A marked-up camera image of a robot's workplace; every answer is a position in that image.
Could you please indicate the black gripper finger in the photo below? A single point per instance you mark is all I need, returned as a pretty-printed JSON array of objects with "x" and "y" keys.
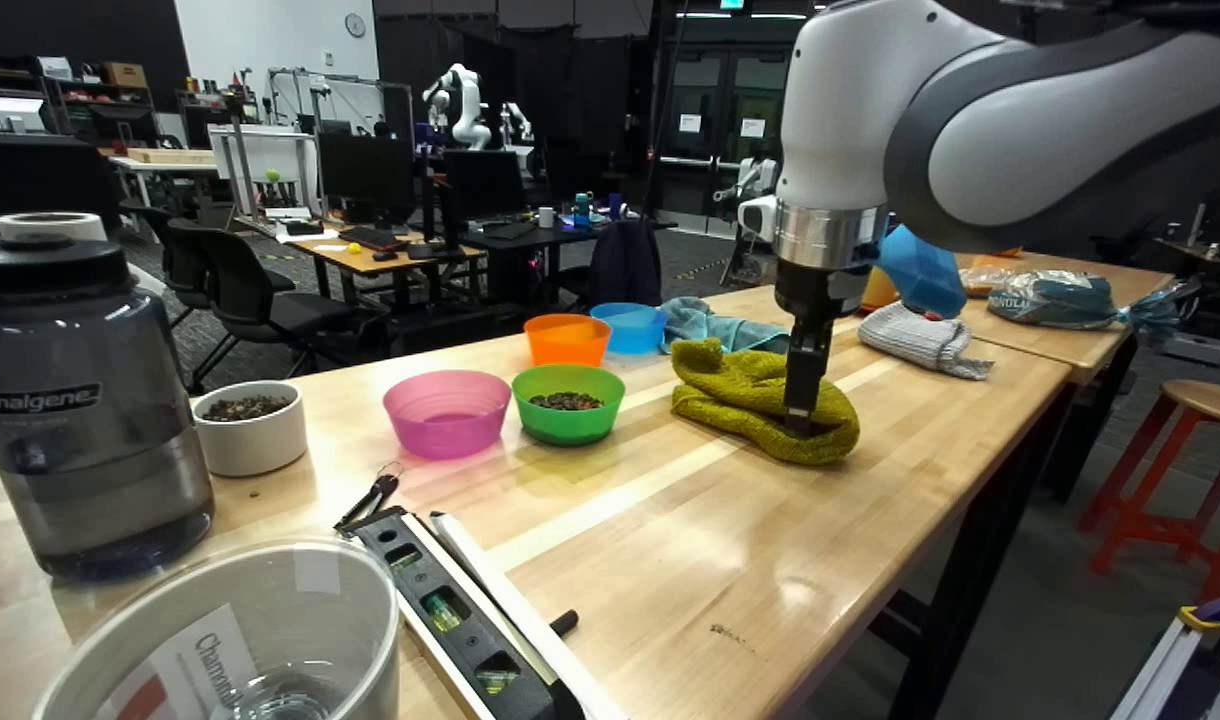
[
  {"x": 818, "y": 380},
  {"x": 795, "y": 380}
]

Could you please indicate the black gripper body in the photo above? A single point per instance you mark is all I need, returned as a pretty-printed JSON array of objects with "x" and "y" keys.
[{"x": 810, "y": 306}]

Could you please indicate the olive green knitted cloth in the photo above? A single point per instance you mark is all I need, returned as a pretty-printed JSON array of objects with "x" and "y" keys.
[{"x": 752, "y": 403}]

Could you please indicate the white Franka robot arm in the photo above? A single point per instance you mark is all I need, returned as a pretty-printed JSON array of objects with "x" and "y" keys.
[{"x": 1035, "y": 123}]

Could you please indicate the robot base platform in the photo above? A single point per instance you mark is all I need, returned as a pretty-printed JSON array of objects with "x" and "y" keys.
[{"x": 1190, "y": 663}]

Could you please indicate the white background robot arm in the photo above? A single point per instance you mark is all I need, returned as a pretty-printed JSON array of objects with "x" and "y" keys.
[{"x": 458, "y": 107}]

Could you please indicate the teal towel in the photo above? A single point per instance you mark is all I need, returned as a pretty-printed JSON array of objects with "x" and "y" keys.
[{"x": 723, "y": 323}]

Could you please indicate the grey knitted cloth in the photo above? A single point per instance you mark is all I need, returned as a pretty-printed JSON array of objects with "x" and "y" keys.
[{"x": 917, "y": 337}]

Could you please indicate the blue plastic bowl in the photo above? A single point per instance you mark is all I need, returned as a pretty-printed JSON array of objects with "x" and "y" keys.
[{"x": 629, "y": 331}]

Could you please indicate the green plastic bowl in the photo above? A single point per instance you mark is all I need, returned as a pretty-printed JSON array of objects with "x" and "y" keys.
[{"x": 568, "y": 407}]

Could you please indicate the orange plastic bowl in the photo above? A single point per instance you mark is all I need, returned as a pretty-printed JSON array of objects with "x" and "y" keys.
[{"x": 565, "y": 340}]

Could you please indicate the plastic bag of blue cloths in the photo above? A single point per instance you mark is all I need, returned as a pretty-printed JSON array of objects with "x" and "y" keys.
[{"x": 1052, "y": 296}]

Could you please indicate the small black peg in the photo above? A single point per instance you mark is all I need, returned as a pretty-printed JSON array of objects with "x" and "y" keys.
[{"x": 562, "y": 622}]

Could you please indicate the pink plastic bowl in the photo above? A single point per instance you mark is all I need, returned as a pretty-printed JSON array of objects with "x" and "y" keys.
[{"x": 445, "y": 416}]

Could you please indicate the white flat ruler strip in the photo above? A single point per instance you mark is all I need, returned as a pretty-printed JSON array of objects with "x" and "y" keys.
[{"x": 502, "y": 601}]

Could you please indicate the orange leg wooden stool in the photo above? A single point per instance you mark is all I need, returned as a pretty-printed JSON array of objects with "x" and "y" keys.
[{"x": 1172, "y": 480}]

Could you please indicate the black office chair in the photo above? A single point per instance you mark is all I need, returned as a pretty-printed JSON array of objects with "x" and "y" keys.
[{"x": 255, "y": 300}]

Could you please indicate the small white bowl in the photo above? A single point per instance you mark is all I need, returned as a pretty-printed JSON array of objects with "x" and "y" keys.
[{"x": 248, "y": 431}]

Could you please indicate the white bucket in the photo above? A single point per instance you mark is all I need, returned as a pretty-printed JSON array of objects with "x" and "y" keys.
[{"x": 222, "y": 643}]

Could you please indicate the dark grey plastic jug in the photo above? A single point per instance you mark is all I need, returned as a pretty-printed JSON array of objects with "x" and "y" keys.
[{"x": 83, "y": 412}]

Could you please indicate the white roll on jug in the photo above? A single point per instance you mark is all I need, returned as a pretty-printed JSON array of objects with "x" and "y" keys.
[{"x": 50, "y": 230}]

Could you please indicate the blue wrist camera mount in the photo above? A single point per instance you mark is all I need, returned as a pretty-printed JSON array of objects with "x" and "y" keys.
[{"x": 922, "y": 272}]

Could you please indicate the long wooden table black frame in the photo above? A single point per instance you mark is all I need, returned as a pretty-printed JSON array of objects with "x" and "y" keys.
[{"x": 968, "y": 573}]

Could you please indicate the short wooden table black frame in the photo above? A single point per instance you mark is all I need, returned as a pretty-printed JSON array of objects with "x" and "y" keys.
[{"x": 1080, "y": 426}]

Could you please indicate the round wall clock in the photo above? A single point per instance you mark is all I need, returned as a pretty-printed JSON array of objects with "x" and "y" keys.
[{"x": 355, "y": 26}]

